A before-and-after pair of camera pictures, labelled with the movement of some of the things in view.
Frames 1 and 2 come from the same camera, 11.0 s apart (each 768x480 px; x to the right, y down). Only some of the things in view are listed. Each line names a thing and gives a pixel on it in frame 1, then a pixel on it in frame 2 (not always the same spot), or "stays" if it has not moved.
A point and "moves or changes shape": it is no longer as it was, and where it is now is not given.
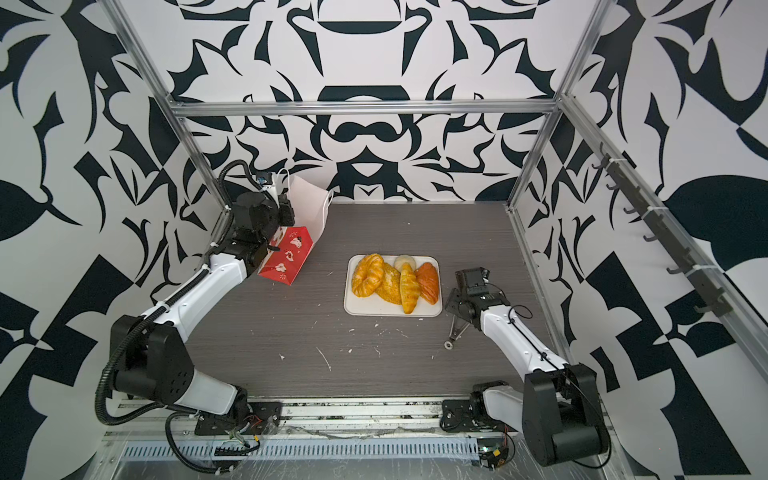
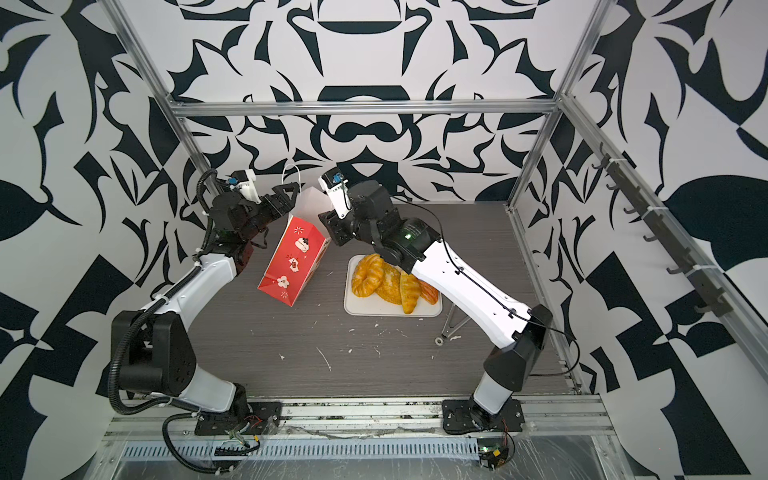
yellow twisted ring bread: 367,275 stays
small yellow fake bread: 410,287 stays
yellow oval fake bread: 390,284 stays
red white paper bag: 292,245 moves or changes shape
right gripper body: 458,302 to 356,226
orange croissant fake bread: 428,281 stays
